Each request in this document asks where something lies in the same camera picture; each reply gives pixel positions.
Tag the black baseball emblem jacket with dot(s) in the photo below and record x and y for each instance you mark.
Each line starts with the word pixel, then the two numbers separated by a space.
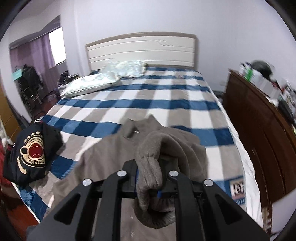
pixel 31 156

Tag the pale green rear pillow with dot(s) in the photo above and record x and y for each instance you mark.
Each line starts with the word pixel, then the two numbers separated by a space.
pixel 122 69

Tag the purple curtain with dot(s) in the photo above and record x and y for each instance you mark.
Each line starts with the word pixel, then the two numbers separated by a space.
pixel 36 53

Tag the pale green pillow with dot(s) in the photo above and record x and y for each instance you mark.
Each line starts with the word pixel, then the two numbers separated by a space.
pixel 89 84
pixel 122 69

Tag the blue white plaid blanket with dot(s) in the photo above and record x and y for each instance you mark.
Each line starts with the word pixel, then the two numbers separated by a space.
pixel 178 98

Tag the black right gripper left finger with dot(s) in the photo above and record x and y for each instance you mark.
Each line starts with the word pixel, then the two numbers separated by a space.
pixel 129 185

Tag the grey-brown fleece sweatpants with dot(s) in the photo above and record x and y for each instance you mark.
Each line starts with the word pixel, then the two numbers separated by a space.
pixel 146 141

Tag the black helmet on dresser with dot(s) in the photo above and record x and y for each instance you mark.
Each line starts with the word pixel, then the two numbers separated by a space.
pixel 262 67

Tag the brown wooden dresser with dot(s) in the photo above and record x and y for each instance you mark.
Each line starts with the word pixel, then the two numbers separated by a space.
pixel 265 134

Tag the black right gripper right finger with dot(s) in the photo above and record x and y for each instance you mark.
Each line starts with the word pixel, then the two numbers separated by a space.
pixel 169 187

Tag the white wooden headboard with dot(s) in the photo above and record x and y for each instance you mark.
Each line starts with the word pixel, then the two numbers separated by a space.
pixel 163 49

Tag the pale green front pillow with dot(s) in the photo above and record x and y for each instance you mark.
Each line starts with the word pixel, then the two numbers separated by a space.
pixel 89 84

